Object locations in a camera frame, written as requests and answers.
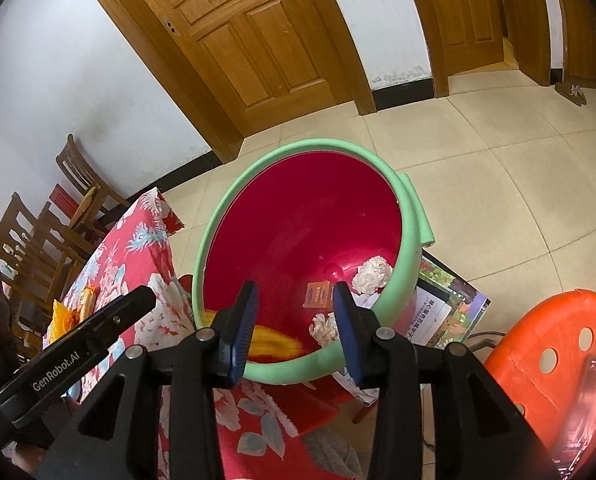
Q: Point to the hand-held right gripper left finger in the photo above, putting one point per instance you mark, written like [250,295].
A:
[243,330]

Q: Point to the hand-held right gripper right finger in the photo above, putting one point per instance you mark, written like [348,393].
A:
[348,335]

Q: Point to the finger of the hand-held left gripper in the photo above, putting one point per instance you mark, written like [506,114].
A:
[123,310]

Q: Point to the small paper ball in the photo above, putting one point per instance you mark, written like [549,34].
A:
[323,329]

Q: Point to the yellow foam net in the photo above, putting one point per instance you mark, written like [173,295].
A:
[278,345]

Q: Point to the white cloth bundle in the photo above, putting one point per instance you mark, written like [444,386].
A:
[365,301]

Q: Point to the orange cardboard box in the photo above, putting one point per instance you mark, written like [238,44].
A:
[318,296]

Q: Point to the orange snack items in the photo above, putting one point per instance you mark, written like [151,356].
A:
[65,322]

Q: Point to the large paper ball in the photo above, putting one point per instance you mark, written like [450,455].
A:
[373,275]

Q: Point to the red bucket with green rim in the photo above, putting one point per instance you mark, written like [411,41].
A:
[288,220]

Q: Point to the red floral tablecloth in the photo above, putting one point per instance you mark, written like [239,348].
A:
[113,270]

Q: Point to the white printed carton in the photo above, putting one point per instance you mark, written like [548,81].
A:
[365,396]

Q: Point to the red plastic stool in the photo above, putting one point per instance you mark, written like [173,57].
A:
[328,400]

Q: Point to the yellow seat cushion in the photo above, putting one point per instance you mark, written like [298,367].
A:
[88,202]

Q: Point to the tall wooden chair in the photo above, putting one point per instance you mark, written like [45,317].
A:
[23,230]

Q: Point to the wooden chair with cushion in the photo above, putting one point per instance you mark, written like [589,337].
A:
[83,165]

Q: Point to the orange plastic stool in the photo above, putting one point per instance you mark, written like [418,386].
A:
[528,335]

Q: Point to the smartphone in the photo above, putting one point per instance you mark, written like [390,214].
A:
[585,410]

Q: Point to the wooden panel door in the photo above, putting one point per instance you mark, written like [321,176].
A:
[463,20]
[583,30]
[238,35]

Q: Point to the brown slipper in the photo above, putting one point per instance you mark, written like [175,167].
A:
[572,94]

